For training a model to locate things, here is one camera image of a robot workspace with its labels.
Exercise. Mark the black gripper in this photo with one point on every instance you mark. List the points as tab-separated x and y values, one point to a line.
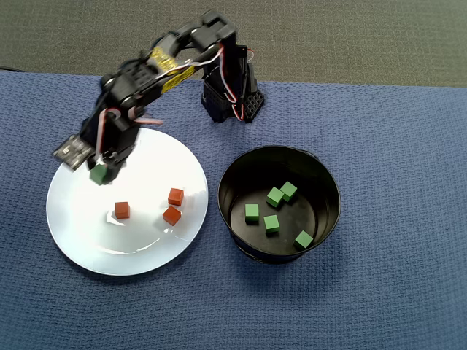
116	157

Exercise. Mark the green cube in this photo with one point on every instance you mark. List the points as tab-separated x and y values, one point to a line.
274	197
289	191
303	239
271	223
98	174
251	213

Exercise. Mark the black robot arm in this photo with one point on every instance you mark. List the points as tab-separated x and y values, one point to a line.
146	76

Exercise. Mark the white round plate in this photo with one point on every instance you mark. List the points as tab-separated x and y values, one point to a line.
146	237

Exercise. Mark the red cube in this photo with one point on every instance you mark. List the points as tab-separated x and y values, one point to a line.
122	210
176	197
171	215

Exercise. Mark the black metal bucket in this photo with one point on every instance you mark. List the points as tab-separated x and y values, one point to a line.
328	204

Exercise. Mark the blue woven table cloth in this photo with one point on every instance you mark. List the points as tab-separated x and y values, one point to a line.
328	291

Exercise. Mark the black wrist camera board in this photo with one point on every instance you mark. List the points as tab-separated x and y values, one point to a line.
71	151

